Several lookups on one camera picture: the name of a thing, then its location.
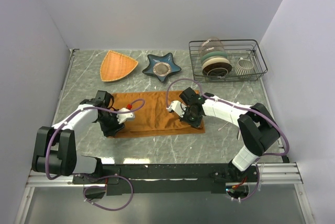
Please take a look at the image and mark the black wire dish rack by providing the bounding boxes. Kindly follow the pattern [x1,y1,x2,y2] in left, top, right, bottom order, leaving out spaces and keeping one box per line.
[188,39,268,83]

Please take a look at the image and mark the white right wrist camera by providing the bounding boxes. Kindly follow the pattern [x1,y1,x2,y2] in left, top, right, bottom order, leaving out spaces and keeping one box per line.
[167,100,186,117]

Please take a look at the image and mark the orange woven triangular tray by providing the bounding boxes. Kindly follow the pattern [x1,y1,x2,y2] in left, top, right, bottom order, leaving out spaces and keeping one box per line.
[100,50,138,82]

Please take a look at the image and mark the blue star-shaped dish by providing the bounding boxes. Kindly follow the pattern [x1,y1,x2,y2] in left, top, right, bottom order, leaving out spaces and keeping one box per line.
[142,52,182,82]

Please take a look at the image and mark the orange cloth napkin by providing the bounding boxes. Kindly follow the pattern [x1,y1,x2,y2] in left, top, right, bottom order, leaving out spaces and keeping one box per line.
[110,91,205,138]

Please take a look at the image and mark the clear glass jar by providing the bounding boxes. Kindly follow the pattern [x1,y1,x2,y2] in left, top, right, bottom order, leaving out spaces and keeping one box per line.
[198,37,225,57]

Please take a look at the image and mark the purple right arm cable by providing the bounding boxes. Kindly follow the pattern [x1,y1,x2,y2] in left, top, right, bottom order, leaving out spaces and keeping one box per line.
[166,77,291,204]

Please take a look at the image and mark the striped ceramic mug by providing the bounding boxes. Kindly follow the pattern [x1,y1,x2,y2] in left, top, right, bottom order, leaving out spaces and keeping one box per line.
[235,58,254,76]

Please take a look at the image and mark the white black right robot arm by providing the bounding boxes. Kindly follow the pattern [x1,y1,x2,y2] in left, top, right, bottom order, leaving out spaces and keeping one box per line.
[169,87,281,182]

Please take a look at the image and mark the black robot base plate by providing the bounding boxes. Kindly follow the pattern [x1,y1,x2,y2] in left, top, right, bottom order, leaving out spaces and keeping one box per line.
[72,163,258,196]

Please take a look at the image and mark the aluminium frame rail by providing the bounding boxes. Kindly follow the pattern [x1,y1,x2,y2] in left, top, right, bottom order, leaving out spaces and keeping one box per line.
[26,163,303,188]

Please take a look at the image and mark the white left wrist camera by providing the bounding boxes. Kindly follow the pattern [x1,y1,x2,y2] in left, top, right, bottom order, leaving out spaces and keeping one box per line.
[117,107,135,125]

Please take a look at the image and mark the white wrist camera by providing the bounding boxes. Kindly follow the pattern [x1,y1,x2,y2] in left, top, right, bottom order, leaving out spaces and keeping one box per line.
[117,107,135,125]
[167,100,186,117]

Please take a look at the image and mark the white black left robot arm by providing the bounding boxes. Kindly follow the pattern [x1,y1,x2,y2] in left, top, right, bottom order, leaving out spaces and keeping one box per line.
[32,91,125,183]

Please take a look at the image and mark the stacked ceramic plates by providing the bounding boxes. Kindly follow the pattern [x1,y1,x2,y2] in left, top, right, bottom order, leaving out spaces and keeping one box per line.
[200,51,232,77]

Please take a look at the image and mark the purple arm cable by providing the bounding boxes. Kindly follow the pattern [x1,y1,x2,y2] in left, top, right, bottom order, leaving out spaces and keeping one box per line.
[166,77,291,204]
[46,98,146,211]

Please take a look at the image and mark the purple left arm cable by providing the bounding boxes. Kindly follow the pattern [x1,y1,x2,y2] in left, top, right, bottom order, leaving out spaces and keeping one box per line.
[46,98,146,211]

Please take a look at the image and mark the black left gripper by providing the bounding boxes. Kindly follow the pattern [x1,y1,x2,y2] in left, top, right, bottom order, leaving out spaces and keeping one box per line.
[97,109,125,137]

